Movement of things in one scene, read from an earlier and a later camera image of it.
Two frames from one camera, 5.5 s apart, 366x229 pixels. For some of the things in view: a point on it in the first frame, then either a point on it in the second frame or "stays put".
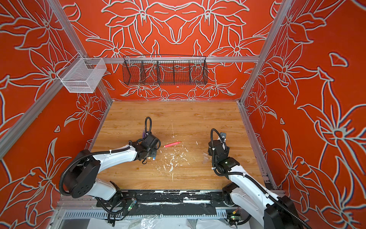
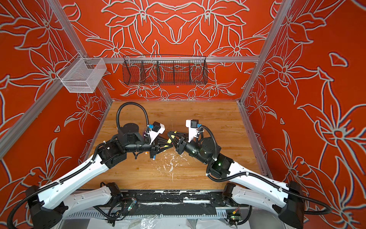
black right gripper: (209, 150) to (182, 143)
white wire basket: (82, 75) stays put
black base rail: (163, 202) stays put
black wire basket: (164, 69) stays put
